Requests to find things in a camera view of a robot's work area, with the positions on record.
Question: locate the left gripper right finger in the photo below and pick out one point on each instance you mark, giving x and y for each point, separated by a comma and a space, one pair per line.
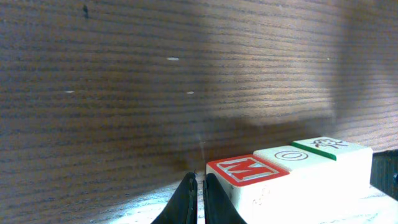
217, 206

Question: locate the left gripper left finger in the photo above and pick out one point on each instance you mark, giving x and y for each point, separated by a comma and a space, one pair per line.
182, 206

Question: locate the white block green side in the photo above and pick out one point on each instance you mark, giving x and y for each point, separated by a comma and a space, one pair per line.
247, 181

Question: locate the yellow block letter O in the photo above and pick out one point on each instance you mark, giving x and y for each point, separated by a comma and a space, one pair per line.
307, 188

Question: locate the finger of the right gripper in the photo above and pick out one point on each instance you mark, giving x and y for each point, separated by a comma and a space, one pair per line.
384, 172

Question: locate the white ladybug block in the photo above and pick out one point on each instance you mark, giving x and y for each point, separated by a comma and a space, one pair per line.
353, 162

